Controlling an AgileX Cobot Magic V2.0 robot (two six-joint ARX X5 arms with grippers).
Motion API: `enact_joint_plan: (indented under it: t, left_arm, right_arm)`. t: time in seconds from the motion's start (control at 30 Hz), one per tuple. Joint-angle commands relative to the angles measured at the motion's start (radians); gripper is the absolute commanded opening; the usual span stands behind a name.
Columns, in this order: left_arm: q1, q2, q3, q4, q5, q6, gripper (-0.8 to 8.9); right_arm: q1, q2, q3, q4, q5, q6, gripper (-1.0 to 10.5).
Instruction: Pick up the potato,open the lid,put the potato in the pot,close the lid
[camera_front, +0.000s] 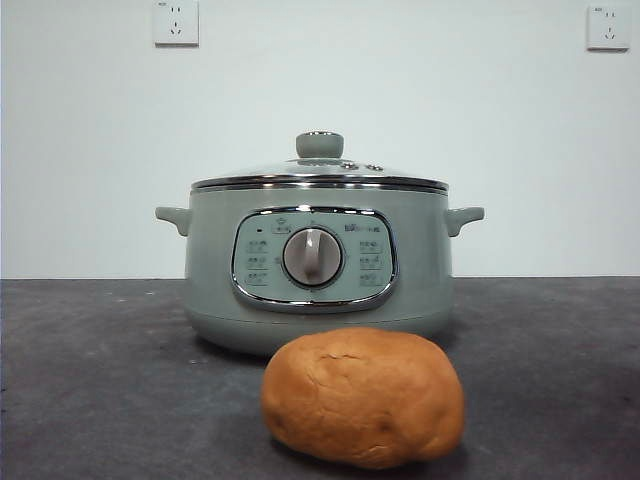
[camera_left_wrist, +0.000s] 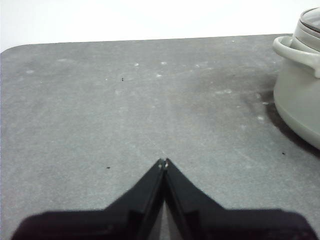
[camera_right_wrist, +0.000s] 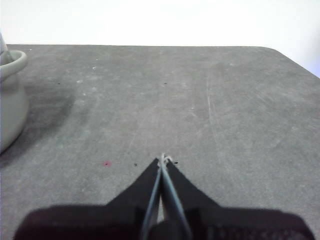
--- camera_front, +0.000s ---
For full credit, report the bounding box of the glass lid with green knob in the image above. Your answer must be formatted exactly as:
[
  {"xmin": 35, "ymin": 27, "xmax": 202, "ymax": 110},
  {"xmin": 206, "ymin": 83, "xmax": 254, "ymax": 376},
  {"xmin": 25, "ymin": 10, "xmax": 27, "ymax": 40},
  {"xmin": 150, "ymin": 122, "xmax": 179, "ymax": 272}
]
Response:
[{"xmin": 191, "ymin": 130, "xmax": 448, "ymax": 194}]

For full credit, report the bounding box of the brown potato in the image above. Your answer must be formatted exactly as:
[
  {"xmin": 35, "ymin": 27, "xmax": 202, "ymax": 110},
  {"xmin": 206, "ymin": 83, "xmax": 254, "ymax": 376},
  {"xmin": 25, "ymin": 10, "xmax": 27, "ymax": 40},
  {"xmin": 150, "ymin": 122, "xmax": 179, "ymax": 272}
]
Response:
[{"xmin": 260, "ymin": 327, "xmax": 466, "ymax": 474}]

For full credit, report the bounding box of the pale green electric pot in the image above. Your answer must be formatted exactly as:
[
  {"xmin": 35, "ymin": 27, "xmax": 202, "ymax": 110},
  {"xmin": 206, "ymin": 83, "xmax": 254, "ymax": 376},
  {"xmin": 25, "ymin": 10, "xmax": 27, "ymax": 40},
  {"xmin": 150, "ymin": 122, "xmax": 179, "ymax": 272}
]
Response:
[{"xmin": 153, "ymin": 183, "xmax": 485, "ymax": 357}]

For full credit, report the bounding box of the white wall socket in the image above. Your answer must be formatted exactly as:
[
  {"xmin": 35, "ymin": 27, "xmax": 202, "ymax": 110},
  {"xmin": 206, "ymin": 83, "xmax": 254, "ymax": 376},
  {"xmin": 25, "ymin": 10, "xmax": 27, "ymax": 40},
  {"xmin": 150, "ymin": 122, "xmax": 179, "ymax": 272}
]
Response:
[
  {"xmin": 586, "ymin": 4, "xmax": 631, "ymax": 52},
  {"xmin": 153, "ymin": 0, "xmax": 200, "ymax": 49}
]

